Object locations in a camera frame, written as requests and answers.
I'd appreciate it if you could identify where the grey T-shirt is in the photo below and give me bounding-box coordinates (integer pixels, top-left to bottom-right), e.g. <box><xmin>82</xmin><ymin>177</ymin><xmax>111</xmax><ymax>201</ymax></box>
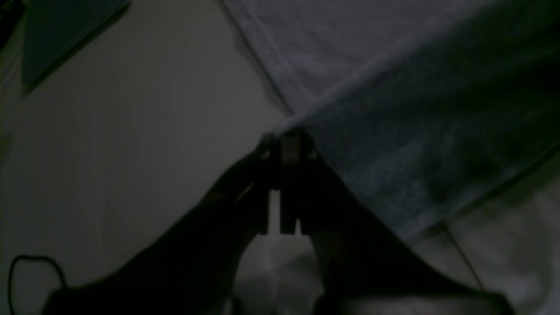
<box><xmin>224</xmin><ymin>0</ymin><xmax>559</xmax><ymax>237</ymax></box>

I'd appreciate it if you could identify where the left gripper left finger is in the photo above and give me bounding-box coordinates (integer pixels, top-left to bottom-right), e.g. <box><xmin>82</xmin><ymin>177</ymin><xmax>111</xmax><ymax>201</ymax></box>
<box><xmin>43</xmin><ymin>134</ymin><xmax>275</xmax><ymax>315</ymax></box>

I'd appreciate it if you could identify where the grey laptop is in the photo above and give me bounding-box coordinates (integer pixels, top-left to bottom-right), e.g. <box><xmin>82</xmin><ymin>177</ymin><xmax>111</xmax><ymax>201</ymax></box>
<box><xmin>21</xmin><ymin>0</ymin><xmax>131</xmax><ymax>94</ymax></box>

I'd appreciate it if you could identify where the black laptop cable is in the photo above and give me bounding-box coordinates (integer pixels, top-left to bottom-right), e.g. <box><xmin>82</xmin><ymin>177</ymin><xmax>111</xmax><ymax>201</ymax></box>
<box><xmin>8</xmin><ymin>255</ymin><xmax>68</xmax><ymax>315</ymax></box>

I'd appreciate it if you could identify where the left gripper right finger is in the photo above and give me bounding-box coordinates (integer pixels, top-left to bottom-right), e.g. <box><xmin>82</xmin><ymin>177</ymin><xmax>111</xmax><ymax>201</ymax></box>
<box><xmin>280</xmin><ymin>131</ymin><xmax>514</xmax><ymax>315</ymax></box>

